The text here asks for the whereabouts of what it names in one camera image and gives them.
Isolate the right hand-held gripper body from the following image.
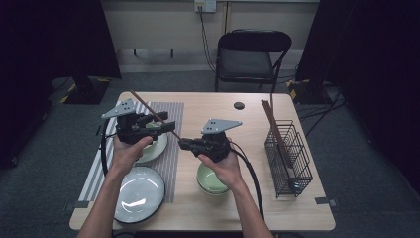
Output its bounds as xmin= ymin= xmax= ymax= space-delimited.
xmin=196 ymin=118 xmax=244 ymax=164

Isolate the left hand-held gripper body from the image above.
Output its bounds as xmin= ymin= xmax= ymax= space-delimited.
xmin=101 ymin=98 xmax=153 ymax=146

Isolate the green bowl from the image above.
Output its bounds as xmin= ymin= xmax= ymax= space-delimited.
xmin=198 ymin=184 xmax=229 ymax=196
xmin=196 ymin=162 xmax=231 ymax=193
xmin=144 ymin=121 xmax=164 ymax=152

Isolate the brown chopstick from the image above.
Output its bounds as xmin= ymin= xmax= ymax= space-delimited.
xmin=129 ymin=89 xmax=182 ymax=141
xmin=262 ymin=99 xmax=291 ymax=168
xmin=262 ymin=99 xmax=292 ymax=168
xmin=262 ymin=99 xmax=293 ymax=168

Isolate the white plate with dark rim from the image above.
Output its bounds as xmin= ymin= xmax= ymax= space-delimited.
xmin=135 ymin=132 xmax=169 ymax=164
xmin=113 ymin=166 xmax=166 ymax=224

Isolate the black wire cutlery rack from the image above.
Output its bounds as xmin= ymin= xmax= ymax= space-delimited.
xmin=263 ymin=119 xmax=314 ymax=198

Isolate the person's left hand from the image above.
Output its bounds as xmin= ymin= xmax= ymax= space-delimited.
xmin=110 ymin=135 xmax=155 ymax=179

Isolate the person's right hand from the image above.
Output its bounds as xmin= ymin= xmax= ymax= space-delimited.
xmin=197 ymin=137 xmax=247 ymax=191

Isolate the grey striped placemat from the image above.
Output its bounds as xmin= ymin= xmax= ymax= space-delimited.
xmin=78 ymin=101 xmax=185 ymax=203

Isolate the black stand base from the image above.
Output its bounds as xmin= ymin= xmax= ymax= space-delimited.
xmin=49 ymin=74 xmax=112 ymax=105
xmin=286 ymin=78 xmax=335 ymax=105

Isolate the black folding chair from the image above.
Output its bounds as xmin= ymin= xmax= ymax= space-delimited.
xmin=214 ymin=29 xmax=293 ymax=93

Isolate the black curtain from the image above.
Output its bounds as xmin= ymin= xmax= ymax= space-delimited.
xmin=0 ymin=0 xmax=123 ymax=170
xmin=295 ymin=0 xmax=420 ymax=199

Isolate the right hand-held gripper black cable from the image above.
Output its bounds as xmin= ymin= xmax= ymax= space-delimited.
xmin=229 ymin=142 xmax=265 ymax=221

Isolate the metal spoon with dark handle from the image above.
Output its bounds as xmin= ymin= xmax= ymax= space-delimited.
xmin=285 ymin=155 xmax=302 ymax=192

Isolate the black wall cable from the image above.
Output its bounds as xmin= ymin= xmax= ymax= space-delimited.
xmin=197 ymin=5 xmax=217 ymax=72

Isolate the black floor cable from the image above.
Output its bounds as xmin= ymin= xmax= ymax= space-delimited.
xmin=305 ymin=95 xmax=346 ymax=138
xmin=296 ymin=100 xmax=346 ymax=122

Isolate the white wall socket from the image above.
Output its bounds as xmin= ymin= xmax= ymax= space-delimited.
xmin=193 ymin=0 xmax=217 ymax=14

